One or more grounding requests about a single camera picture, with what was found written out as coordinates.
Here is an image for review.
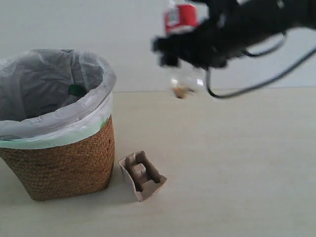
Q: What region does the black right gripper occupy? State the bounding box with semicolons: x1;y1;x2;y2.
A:
152;14;247;69

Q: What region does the red label plastic bottle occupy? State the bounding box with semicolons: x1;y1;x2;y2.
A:
160;0;204;99

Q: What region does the green label water bottle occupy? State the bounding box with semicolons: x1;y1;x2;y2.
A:
57;84;87;109

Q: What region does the grey cardboard pulp tray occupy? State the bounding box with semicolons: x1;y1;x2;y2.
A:
118;151;167;202

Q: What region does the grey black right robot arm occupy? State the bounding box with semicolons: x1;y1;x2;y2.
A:
152;0;316;68

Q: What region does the woven wicker trash basket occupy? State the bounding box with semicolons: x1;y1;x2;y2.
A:
0;118;115;201

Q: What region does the translucent green-edged bin liner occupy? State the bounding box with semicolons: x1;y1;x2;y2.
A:
0;49;117;150

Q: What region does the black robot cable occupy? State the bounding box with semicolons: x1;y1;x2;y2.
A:
206;29;316;99

